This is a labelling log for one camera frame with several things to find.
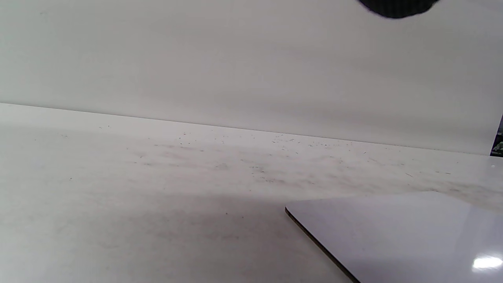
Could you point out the person's left hand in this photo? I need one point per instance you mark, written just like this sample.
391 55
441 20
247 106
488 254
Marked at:
397 7

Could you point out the glossy white board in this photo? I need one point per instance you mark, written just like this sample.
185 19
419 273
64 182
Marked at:
404 239

